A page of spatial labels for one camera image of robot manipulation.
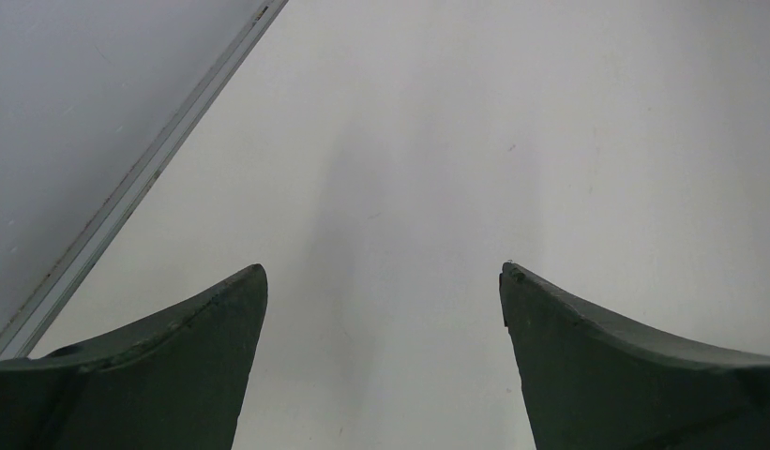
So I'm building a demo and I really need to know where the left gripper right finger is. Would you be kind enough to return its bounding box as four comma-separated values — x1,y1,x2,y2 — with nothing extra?
499,262,770,449

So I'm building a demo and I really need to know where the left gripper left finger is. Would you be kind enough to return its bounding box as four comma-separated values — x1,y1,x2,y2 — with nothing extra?
0,264,267,449

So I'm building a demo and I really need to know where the aluminium frame rail left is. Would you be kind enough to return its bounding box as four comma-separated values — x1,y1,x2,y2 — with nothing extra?
0,1,283,359

